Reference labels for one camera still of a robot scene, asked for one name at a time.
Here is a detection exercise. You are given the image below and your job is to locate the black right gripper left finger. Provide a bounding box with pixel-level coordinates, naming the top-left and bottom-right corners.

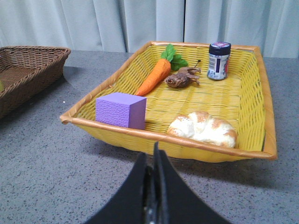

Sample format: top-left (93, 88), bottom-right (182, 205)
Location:
top-left (86, 153), bottom-right (147, 224)

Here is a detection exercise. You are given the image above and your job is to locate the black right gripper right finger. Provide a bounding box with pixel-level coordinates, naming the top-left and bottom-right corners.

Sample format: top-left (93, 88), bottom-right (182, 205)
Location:
top-left (154, 142), bottom-right (229, 224)

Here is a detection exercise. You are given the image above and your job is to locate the brown toy animal figure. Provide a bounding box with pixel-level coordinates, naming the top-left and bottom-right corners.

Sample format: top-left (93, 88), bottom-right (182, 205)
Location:
top-left (164, 60), bottom-right (201, 88)

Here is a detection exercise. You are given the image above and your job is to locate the yellow wicker basket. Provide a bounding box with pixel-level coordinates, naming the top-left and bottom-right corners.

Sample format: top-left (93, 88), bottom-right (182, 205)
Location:
top-left (60, 42), bottom-right (278, 162)

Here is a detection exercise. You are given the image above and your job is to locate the dark-lidded spice jar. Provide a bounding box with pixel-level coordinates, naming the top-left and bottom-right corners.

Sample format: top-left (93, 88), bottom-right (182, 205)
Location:
top-left (207, 42), bottom-right (231, 80)

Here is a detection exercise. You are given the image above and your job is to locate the white curtain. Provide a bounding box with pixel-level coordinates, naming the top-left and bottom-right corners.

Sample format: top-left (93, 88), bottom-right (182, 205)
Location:
top-left (0, 0), bottom-right (299, 58)

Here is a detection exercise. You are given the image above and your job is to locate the orange toy carrot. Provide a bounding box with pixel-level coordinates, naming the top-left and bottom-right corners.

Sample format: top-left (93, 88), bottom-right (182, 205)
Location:
top-left (135, 44), bottom-right (188, 96)

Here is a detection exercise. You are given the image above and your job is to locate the brown wicker basket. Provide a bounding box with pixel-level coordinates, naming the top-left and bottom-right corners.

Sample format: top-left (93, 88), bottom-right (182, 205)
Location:
top-left (0, 46), bottom-right (71, 118)

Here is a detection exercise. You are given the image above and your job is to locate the bread roll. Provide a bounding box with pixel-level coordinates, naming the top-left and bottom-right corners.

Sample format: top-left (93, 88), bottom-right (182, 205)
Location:
top-left (167, 111), bottom-right (237, 148)

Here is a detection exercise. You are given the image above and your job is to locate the purple foam block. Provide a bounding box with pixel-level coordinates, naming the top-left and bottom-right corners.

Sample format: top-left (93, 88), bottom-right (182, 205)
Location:
top-left (95, 92), bottom-right (147, 130)

